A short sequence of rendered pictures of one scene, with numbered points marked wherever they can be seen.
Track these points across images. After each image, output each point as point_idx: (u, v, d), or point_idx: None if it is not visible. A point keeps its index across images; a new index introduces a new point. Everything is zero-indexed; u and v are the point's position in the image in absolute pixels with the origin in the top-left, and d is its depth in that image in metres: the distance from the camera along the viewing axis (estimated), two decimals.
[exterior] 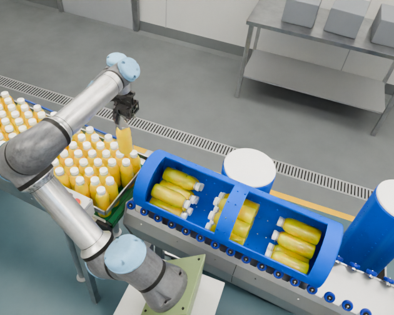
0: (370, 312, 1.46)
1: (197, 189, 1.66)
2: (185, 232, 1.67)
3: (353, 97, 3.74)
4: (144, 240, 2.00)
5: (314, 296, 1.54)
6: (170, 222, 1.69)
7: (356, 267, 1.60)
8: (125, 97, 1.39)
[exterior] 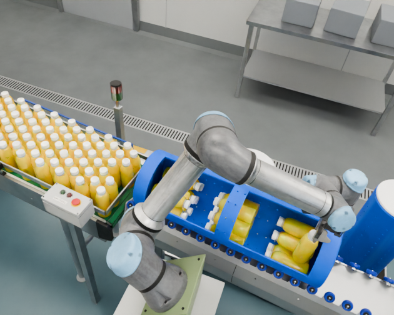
0: (370, 312, 1.46)
1: (197, 189, 1.66)
2: (185, 232, 1.67)
3: (353, 97, 3.74)
4: None
5: (314, 296, 1.54)
6: (170, 222, 1.69)
7: (356, 267, 1.60)
8: None
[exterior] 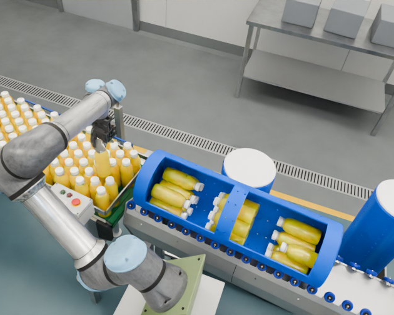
0: (370, 312, 1.46)
1: (197, 189, 1.66)
2: (185, 232, 1.67)
3: (353, 97, 3.74)
4: (144, 240, 2.00)
5: (314, 296, 1.54)
6: (170, 222, 1.69)
7: (356, 267, 1.60)
8: (102, 122, 1.46)
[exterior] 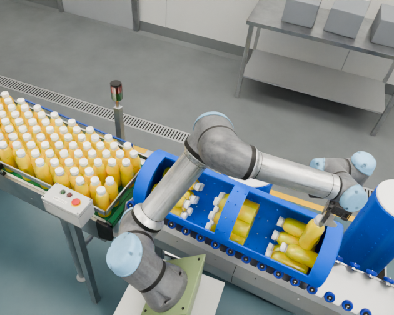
0: (370, 312, 1.46)
1: (197, 189, 1.66)
2: (185, 232, 1.67)
3: (353, 97, 3.74)
4: None
5: (314, 296, 1.54)
6: (170, 222, 1.69)
7: (356, 267, 1.60)
8: None
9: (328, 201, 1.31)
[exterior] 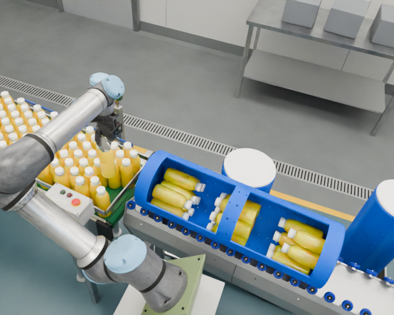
0: (370, 312, 1.46)
1: (199, 189, 1.66)
2: (184, 232, 1.67)
3: (353, 97, 3.74)
4: (144, 240, 2.00)
5: (314, 296, 1.54)
6: (171, 222, 1.69)
7: (356, 267, 1.60)
8: (107, 118, 1.38)
9: None
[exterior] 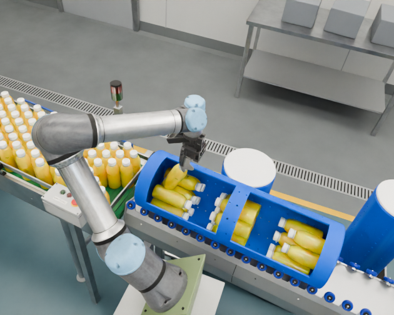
0: (370, 312, 1.46)
1: (199, 189, 1.66)
2: (184, 232, 1.67)
3: (353, 97, 3.74)
4: (144, 240, 2.00)
5: (314, 296, 1.54)
6: (171, 222, 1.69)
7: (356, 267, 1.60)
8: (196, 140, 1.37)
9: None
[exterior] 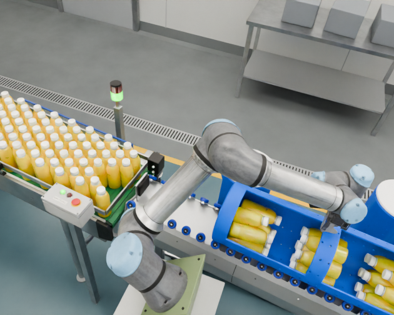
0: None
1: (279, 224, 1.56)
2: (186, 231, 1.67)
3: (353, 97, 3.74)
4: None
5: (314, 296, 1.54)
6: (172, 223, 1.68)
7: None
8: None
9: (328, 211, 1.36)
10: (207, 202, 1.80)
